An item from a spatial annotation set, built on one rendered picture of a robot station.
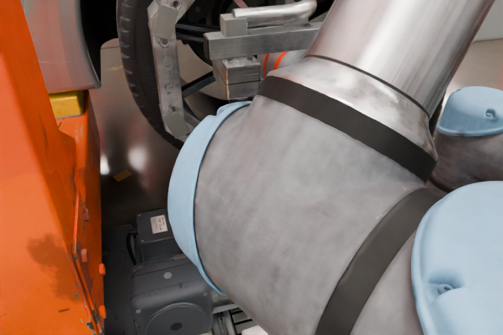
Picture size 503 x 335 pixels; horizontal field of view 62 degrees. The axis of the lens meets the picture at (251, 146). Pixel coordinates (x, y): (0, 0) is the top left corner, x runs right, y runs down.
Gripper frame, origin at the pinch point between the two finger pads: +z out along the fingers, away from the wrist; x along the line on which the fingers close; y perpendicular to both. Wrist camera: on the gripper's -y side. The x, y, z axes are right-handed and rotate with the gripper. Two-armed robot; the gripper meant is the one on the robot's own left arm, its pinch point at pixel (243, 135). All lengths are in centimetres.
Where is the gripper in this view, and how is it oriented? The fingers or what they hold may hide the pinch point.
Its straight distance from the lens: 63.8
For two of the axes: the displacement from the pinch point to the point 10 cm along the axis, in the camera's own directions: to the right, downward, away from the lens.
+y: 0.0, 8.4, 5.5
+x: 4.6, -4.8, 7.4
